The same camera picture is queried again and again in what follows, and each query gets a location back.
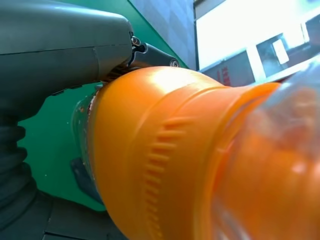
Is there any dark panel with red lettering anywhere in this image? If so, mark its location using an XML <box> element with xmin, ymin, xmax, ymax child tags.
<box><xmin>201</xmin><ymin>49</ymin><xmax>257</xmax><ymax>88</ymax></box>

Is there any orange detergent bottle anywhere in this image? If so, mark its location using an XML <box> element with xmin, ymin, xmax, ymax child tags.
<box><xmin>71</xmin><ymin>54</ymin><xmax>320</xmax><ymax>240</ymax></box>

